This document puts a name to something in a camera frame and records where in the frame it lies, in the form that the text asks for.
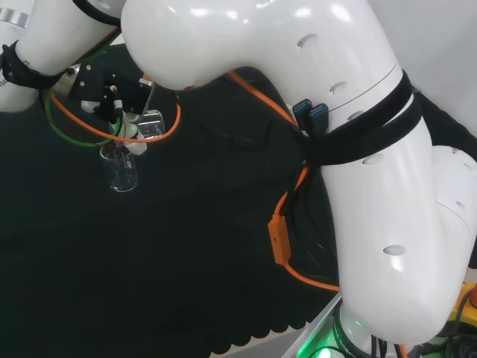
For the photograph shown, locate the orange cable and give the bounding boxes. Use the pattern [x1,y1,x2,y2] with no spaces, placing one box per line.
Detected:
[49,69,341,292]

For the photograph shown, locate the black cable bundle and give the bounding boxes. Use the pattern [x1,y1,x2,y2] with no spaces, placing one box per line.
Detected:
[367,327,477,358]

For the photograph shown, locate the clear glass beaker with spout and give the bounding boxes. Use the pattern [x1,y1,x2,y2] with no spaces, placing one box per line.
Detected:
[122,109,166,148]

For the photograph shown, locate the black bench cloth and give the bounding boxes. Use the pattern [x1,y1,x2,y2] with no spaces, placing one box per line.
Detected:
[0,41,477,357]

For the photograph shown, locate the blue USB plug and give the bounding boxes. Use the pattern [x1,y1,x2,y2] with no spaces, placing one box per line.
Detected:
[292,98,315,130]
[309,103,331,137]

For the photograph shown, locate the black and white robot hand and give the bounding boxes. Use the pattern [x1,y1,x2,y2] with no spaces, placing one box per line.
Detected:
[78,63,155,156]

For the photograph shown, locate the grey metal base plate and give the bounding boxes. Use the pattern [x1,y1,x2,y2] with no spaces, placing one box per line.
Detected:
[283,293,344,358]

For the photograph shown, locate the yellow stop button box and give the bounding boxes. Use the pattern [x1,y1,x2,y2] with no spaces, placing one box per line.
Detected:
[444,282,477,337]

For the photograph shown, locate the tall clear glass beaker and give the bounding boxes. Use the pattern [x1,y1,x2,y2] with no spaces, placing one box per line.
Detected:
[99,145,140,193]

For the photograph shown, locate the wide black strap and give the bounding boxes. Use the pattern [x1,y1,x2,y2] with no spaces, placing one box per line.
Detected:
[297,69,424,169]

